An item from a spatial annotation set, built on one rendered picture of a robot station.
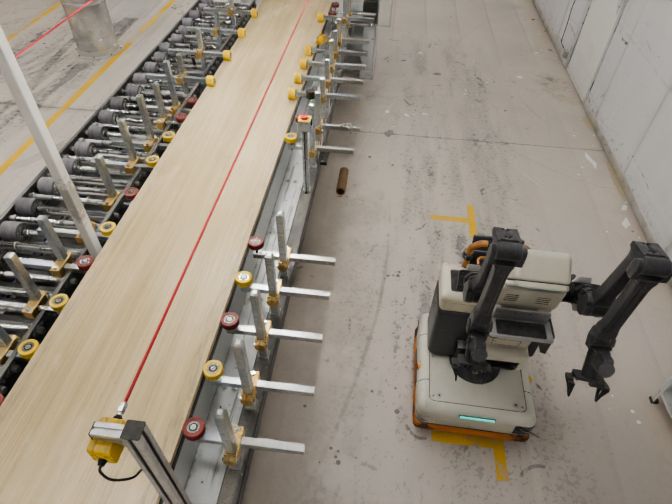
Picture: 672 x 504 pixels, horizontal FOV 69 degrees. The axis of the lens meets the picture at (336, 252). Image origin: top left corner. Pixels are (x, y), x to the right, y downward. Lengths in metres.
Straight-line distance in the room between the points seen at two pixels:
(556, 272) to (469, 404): 1.07
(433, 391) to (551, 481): 0.77
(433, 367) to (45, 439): 1.86
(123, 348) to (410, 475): 1.59
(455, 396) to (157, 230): 1.80
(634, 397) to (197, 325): 2.58
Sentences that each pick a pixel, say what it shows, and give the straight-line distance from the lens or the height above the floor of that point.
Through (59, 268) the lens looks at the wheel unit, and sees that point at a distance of 2.76.
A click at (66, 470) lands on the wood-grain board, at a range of 2.08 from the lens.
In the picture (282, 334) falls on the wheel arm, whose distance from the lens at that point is 2.22.
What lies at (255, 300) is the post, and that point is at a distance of 1.98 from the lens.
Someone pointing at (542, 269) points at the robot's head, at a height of 1.35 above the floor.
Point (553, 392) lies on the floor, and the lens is 3.32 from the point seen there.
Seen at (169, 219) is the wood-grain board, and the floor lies 0.90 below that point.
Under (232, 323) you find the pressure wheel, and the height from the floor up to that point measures 0.91.
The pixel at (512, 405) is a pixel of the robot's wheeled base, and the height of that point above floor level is 0.28.
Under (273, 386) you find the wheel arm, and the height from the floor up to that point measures 0.82.
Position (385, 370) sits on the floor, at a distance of 3.12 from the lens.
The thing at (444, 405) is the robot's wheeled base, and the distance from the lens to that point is 2.74.
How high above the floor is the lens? 2.66
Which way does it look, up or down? 45 degrees down
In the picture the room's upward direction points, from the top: 1 degrees clockwise
